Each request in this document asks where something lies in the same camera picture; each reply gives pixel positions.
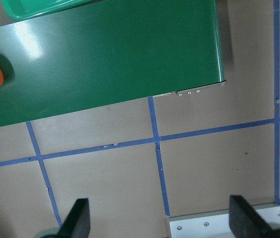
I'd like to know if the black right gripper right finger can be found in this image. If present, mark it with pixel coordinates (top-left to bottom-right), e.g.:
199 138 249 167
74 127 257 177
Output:
229 195 280 238

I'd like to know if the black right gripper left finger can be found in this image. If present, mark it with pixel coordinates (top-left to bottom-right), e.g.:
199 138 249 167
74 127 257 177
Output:
56 198 91 238

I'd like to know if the green conveyor belt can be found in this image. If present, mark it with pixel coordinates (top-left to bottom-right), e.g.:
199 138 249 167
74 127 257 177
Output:
0 0 224 126

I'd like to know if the green plastic tray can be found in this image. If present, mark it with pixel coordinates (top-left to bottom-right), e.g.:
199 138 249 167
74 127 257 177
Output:
1 0 98 21

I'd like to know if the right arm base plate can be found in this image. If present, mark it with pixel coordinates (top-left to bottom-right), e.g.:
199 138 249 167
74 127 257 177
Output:
167 203 280 238

